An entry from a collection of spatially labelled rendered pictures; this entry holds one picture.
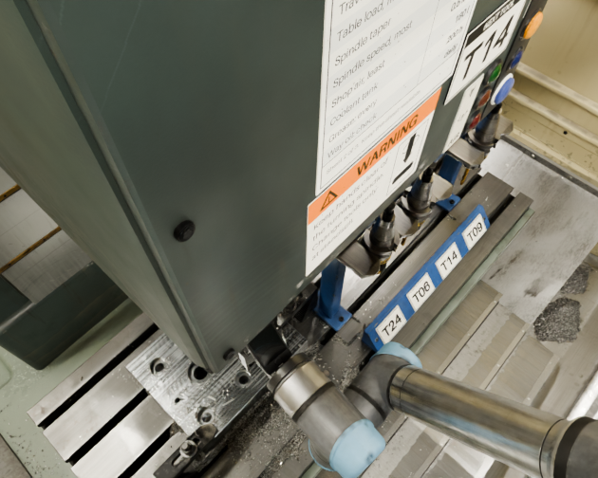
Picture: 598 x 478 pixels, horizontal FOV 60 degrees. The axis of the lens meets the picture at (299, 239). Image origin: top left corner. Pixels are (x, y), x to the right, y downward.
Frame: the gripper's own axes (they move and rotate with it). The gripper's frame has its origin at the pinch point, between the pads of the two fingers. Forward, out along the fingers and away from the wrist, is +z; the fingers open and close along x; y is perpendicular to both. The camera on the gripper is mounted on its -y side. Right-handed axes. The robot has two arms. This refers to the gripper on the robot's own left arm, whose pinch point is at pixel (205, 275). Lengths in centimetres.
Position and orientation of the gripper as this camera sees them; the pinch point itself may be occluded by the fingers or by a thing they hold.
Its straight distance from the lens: 79.8
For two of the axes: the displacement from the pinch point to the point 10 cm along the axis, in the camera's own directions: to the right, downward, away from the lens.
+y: -0.1, 5.0, 8.6
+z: -6.7, -6.5, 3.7
